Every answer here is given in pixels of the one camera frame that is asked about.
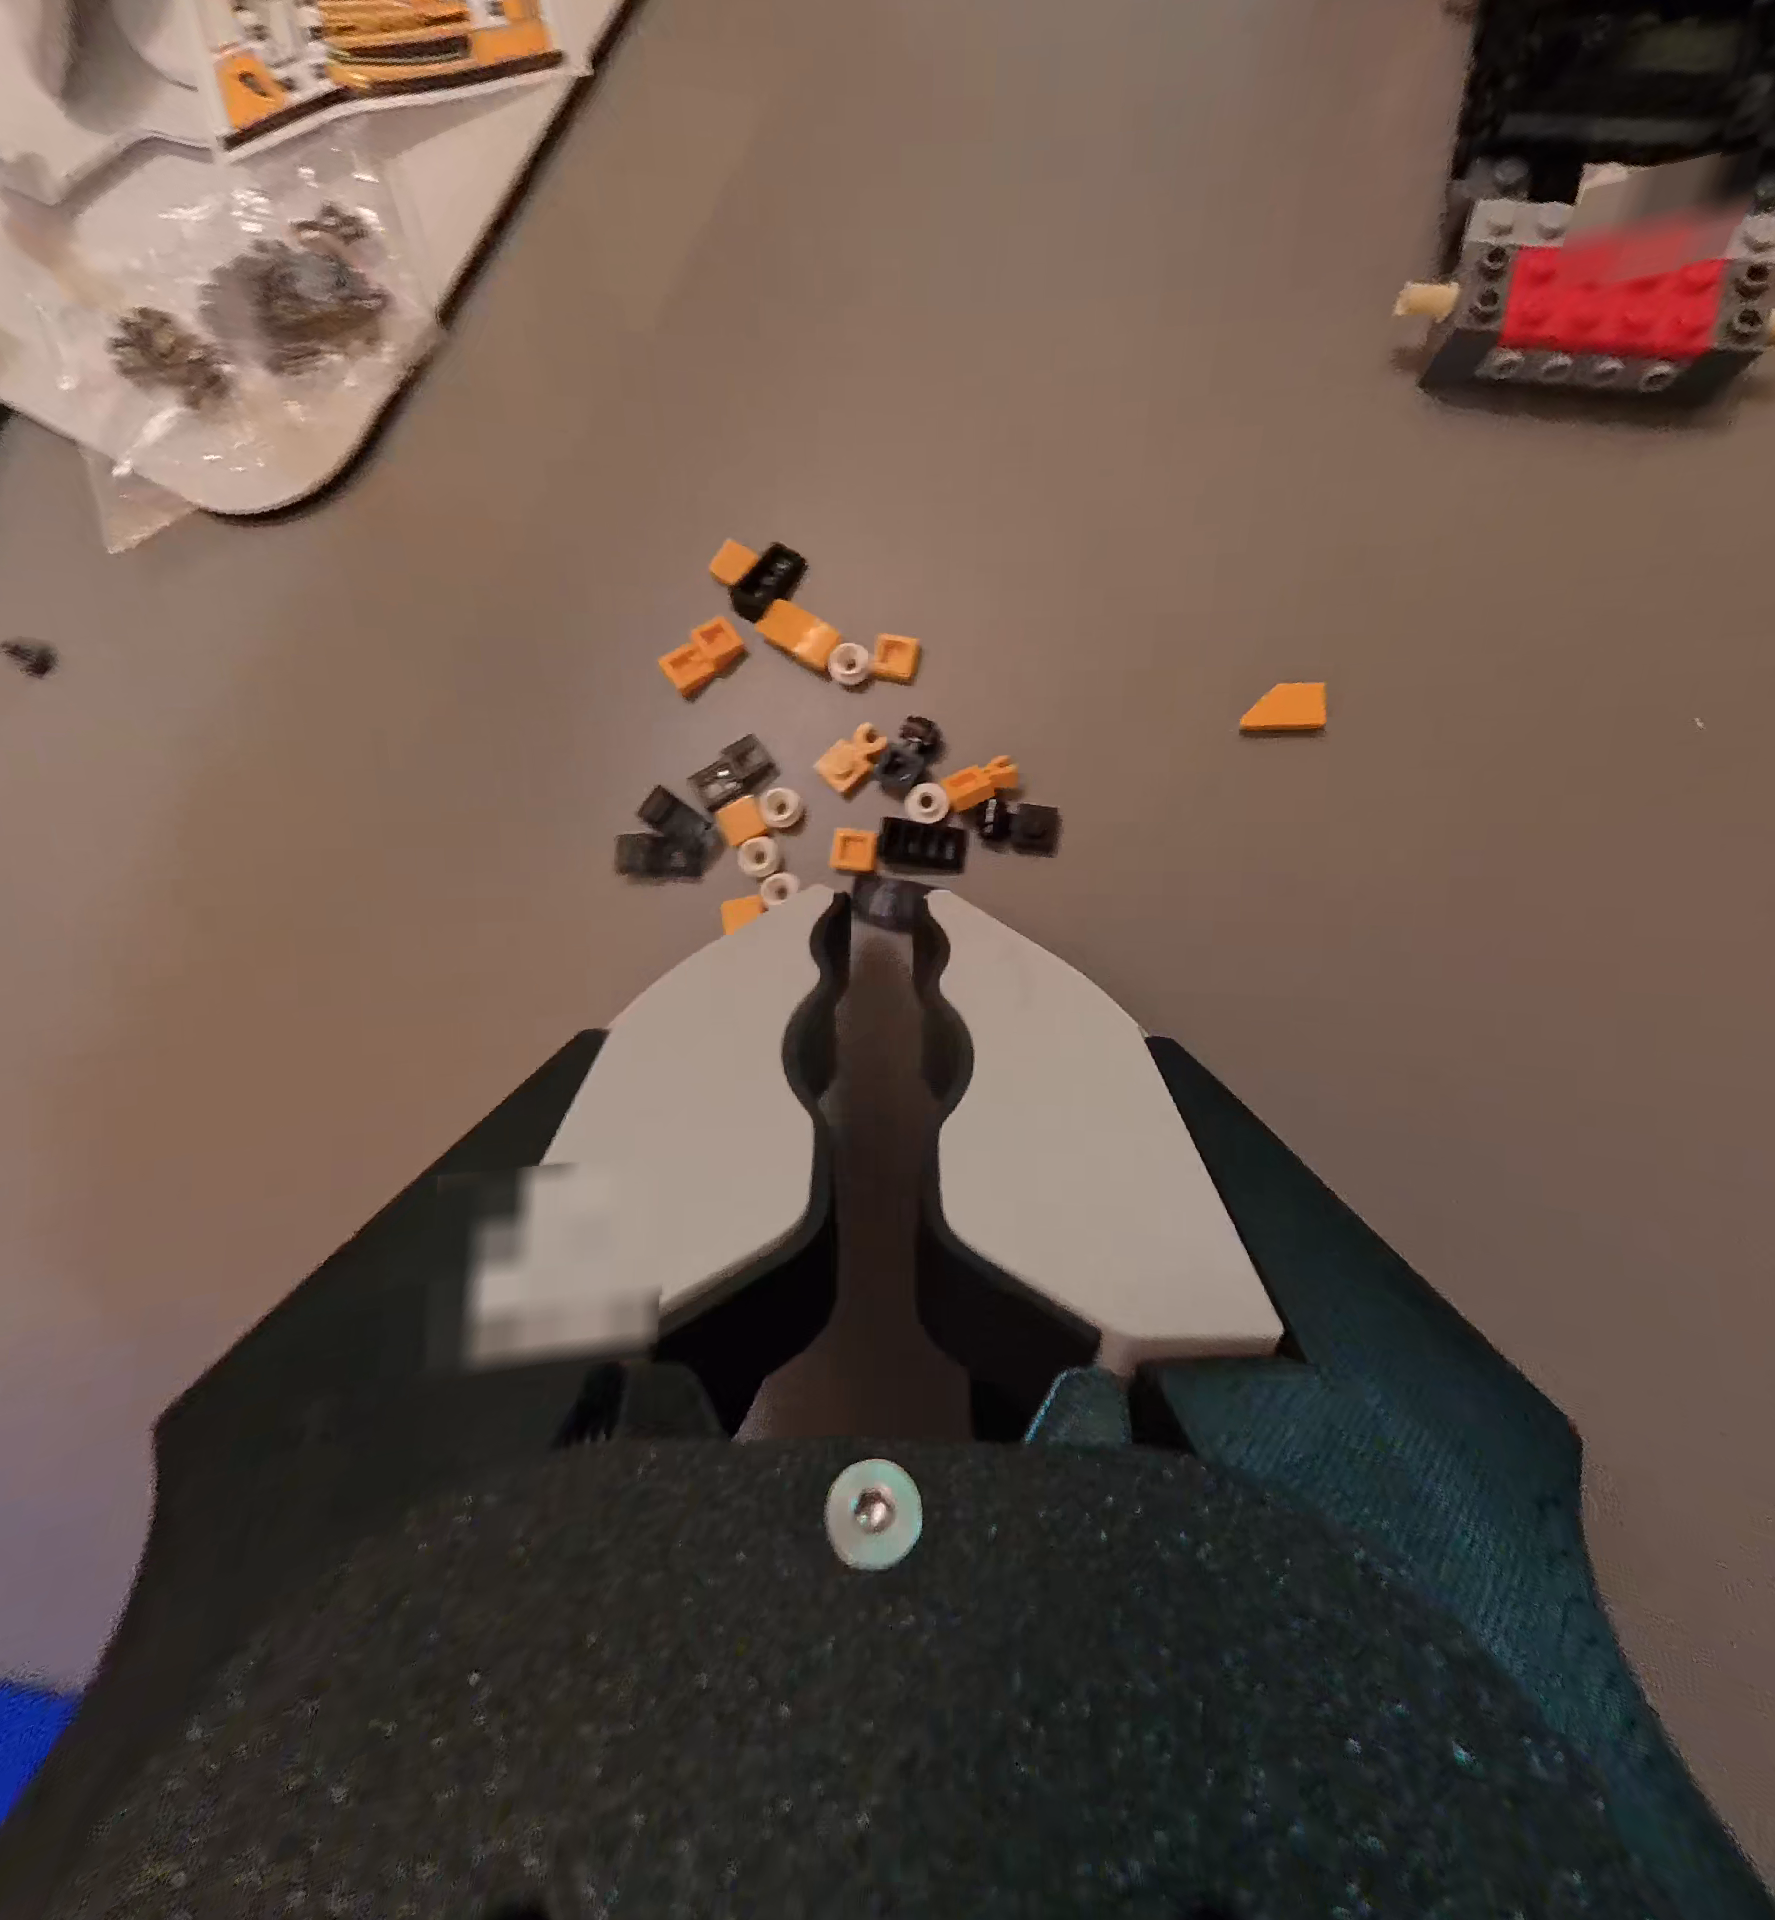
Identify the orange sticker sheet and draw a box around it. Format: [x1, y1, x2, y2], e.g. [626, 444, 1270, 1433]
[209, 0, 570, 154]

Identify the pile of small lego pieces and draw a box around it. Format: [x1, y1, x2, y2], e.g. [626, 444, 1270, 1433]
[613, 537, 1062, 938]

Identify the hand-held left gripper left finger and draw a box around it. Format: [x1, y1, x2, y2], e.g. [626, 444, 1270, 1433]
[541, 884, 854, 1429]

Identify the partly built lego car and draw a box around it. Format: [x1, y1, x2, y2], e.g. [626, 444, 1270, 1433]
[1395, 0, 1775, 438]

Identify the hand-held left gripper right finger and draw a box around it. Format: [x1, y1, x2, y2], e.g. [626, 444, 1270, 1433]
[910, 884, 1285, 1446]

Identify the clear bag of black parts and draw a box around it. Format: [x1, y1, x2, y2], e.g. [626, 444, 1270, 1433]
[70, 165, 446, 554]

